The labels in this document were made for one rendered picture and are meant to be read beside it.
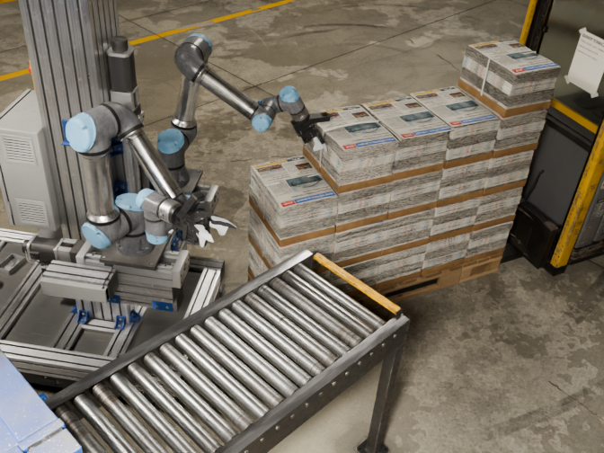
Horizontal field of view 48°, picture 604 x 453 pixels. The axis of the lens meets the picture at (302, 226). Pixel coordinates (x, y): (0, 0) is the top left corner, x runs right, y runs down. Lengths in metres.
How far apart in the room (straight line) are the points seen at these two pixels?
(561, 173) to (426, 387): 1.56
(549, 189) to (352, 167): 1.62
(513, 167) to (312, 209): 1.18
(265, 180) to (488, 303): 1.52
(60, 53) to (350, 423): 1.97
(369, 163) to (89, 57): 1.28
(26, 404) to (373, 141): 2.10
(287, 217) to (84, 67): 1.06
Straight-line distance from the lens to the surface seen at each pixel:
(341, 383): 2.36
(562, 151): 4.16
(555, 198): 4.27
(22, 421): 1.29
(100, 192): 2.46
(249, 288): 2.58
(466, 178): 3.50
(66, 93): 2.67
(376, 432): 2.99
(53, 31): 2.57
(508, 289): 4.06
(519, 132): 3.55
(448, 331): 3.69
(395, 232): 3.40
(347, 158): 2.97
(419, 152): 3.20
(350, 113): 3.24
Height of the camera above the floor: 2.54
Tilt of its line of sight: 37 degrees down
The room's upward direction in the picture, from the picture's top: 5 degrees clockwise
